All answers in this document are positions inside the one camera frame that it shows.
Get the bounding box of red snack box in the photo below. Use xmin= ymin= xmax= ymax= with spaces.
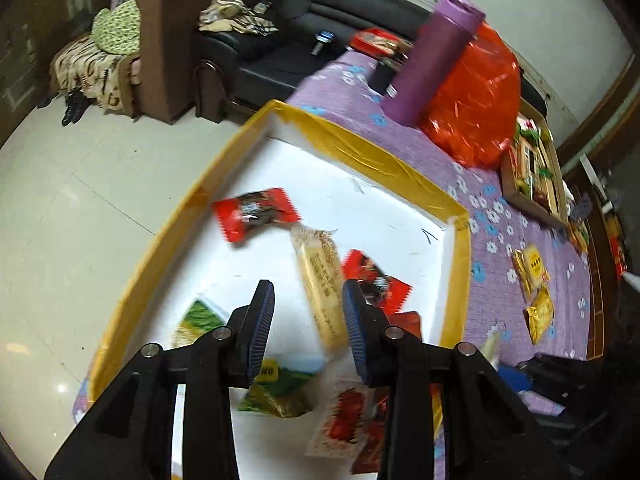
xmin=348 ymin=29 xmax=413 ymax=57

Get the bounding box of white and red snack packet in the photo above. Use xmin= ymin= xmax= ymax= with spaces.
xmin=305 ymin=380 xmax=373 ymax=460

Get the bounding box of yellow box with white inside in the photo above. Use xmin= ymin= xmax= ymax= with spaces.
xmin=87 ymin=100 xmax=473 ymax=480

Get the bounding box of yellow round-label cracker packet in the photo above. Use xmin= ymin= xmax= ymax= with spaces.
xmin=512 ymin=244 xmax=551 ymax=303

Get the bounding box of small bright red packet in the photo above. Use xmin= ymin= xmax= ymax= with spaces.
xmin=390 ymin=311 xmax=422 ymax=341

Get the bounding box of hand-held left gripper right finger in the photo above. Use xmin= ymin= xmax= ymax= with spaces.
xmin=341 ymin=279 xmax=568 ymax=480

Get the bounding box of brown cardboard tray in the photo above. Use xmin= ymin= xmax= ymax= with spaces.
xmin=501 ymin=105 xmax=571 ymax=228

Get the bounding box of microphone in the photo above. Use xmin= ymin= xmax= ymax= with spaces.
xmin=312 ymin=30 xmax=336 ymax=56

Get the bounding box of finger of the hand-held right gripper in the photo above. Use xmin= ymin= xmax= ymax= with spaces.
xmin=499 ymin=362 xmax=536 ymax=395

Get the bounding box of green packet with yellow logo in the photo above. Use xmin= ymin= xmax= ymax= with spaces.
xmin=236 ymin=357 xmax=326 ymax=418

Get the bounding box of brown armchair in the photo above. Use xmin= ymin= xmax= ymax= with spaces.
xmin=132 ymin=0 xmax=286 ymax=126

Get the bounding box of pair of black shoes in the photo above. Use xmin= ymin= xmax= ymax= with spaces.
xmin=37 ymin=87 xmax=91 ymax=127

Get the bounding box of green patterned cushion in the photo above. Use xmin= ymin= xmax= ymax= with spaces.
xmin=92 ymin=0 xmax=142 ymax=56

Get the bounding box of beige striped cloth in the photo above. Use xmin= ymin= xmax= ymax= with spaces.
xmin=199 ymin=0 xmax=278 ymax=36

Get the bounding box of green peas packet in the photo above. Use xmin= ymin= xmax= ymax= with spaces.
xmin=170 ymin=297 xmax=228 ymax=348

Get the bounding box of black leather sofa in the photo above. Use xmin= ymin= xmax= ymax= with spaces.
xmin=192 ymin=0 xmax=436 ymax=123

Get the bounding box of row of red boxes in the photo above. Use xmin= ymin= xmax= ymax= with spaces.
xmin=609 ymin=236 xmax=629 ymax=277

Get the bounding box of group of assorted snack packets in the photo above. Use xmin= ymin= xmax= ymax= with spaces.
xmin=515 ymin=117 xmax=558 ymax=211

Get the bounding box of yellow cheese cracker packet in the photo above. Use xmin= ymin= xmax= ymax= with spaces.
xmin=523 ymin=285 xmax=557 ymax=345

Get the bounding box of purple bottle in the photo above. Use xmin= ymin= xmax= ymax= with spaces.
xmin=382 ymin=0 xmax=487 ymax=127

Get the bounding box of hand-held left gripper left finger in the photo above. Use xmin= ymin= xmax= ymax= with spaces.
xmin=44 ymin=279 xmax=277 ymax=480

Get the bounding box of black phone stand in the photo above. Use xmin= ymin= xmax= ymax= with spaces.
xmin=570 ymin=195 xmax=593 ymax=226

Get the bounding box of red and black candy packet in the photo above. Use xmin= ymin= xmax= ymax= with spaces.
xmin=212 ymin=187 xmax=303 ymax=243
xmin=341 ymin=249 xmax=413 ymax=315

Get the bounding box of brown patterned blanket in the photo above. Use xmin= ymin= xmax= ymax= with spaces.
xmin=50 ymin=35 xmax=138 ymax=116

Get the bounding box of beige long biscuit packet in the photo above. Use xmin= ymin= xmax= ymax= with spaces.
xmin=290 ymin=224 xmax=351 ymax=353

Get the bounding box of stack of snack bars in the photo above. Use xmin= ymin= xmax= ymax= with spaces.
xmin=567 ymin=220 xmax=591 ymax=256

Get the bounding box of red plastic bag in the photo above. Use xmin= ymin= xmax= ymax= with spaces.
xmin=419 ymin=22 xmax=522 ymax=170

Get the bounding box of black cup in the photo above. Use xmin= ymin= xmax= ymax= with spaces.
xmin=369 ymin=60 xmax=406 ymax=96

